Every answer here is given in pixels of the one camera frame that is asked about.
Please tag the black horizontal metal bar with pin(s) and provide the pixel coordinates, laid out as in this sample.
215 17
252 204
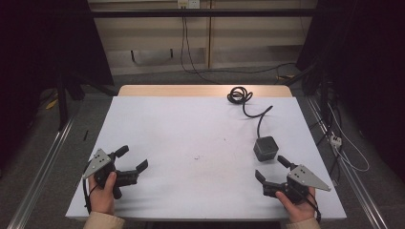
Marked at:
203 12

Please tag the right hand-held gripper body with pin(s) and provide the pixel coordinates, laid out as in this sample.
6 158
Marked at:
307 178

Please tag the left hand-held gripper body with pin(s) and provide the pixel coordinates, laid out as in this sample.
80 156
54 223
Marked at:
102 163

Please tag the black metal stand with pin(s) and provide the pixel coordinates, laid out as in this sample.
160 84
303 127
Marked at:
62 101

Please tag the black cube power adapter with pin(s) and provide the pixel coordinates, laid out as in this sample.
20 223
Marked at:
266 148

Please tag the aluminium floor rail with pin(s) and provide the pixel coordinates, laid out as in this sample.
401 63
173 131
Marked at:
38 178
356 178

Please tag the white power plug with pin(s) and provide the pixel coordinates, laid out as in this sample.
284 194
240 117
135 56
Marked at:
335 140

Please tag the black curtain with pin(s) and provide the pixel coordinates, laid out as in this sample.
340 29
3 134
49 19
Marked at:
369 63
38 63

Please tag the white table mat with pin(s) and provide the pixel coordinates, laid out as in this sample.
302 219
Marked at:
197 143

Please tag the person's left hand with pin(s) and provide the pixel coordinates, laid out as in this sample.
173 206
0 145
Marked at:
102 200

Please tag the white wall socket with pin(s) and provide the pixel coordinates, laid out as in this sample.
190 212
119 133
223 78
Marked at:
188 3

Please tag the person's right hand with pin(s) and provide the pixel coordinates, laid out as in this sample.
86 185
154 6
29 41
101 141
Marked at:
301 211

